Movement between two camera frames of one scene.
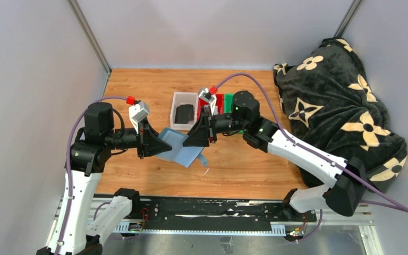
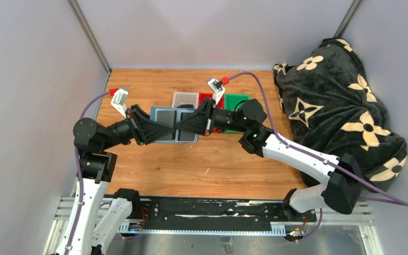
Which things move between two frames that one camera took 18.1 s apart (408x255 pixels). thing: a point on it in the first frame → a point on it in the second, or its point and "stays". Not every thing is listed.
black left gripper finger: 154,146 → 151,130
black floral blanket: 328,100 stays
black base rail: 211,215 stays
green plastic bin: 228,102 stays
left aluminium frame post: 90,34 stays
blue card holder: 184,155 → 170,117
